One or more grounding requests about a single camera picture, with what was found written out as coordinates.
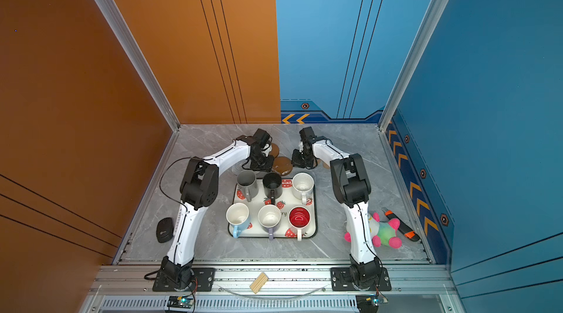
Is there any grey metal mug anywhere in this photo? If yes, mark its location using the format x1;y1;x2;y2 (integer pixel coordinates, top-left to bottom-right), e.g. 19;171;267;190
236;171;259;202

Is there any aluminium corner post right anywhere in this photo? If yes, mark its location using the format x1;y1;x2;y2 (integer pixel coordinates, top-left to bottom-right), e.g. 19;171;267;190
378;0;450;132

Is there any black orange utility knife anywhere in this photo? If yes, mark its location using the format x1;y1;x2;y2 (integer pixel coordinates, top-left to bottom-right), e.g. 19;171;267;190
384;208;421;242

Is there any aluminium corner post left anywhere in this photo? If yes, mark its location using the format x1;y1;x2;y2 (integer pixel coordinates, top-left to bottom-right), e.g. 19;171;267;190
94;0;180;132

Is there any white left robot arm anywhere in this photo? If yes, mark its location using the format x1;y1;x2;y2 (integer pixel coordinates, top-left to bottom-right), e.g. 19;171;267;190
157;128;274;291

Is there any white mug blue handle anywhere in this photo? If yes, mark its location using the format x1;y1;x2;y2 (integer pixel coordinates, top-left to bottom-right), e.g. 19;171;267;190
226;203;251;238

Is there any aluminium corner post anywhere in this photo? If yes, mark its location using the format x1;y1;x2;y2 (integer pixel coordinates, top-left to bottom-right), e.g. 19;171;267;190
378;0;450;132
94;0;180;132

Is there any small wooden block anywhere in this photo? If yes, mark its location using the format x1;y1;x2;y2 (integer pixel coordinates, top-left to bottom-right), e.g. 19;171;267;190
249;272;269;294

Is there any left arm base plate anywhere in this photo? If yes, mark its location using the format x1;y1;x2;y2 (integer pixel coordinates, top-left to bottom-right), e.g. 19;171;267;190
152;268;216;292

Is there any black computer mouse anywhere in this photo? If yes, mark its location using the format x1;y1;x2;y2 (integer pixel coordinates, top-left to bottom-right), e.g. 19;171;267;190
155;217;174;243

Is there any light brown wooden round coaster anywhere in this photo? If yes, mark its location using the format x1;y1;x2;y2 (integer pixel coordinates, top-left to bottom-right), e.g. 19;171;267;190
269;143;279;158

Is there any aluminium front rail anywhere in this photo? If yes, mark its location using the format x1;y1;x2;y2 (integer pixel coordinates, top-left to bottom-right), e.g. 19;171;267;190
87;262;457;298

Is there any circuit board right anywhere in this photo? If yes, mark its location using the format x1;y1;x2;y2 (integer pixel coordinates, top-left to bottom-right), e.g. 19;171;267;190
356;295;389;313

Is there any red inside white mug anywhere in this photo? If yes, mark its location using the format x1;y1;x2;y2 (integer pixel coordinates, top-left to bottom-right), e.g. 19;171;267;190
285;206;312;241

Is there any colourful plush toy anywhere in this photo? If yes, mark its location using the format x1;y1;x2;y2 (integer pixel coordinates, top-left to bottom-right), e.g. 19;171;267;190
345;212;403;250

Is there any white strawberry pattern tray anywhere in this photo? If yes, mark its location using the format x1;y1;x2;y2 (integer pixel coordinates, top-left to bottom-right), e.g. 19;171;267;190
228;178;318;240

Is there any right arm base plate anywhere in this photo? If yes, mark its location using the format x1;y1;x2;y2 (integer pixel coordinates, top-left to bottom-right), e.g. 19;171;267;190
330;267;392;292

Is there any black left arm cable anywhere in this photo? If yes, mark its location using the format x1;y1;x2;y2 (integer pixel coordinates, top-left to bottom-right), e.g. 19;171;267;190
158;157;194;208

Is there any black mug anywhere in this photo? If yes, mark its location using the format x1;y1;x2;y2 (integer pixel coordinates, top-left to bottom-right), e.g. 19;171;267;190
262;172;283;205

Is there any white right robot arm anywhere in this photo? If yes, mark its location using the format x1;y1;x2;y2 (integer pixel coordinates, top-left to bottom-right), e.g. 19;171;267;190
291;127;383;290

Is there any white mug purple handle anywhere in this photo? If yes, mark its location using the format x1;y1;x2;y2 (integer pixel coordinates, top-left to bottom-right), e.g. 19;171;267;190
258;204;282;241

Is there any green circuit board left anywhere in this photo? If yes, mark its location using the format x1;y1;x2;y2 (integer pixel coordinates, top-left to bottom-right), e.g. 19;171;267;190
166;295;196;312

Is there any dark brown wooden round coaster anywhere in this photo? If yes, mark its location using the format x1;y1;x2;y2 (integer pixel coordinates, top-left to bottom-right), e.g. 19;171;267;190
272;156;293;176

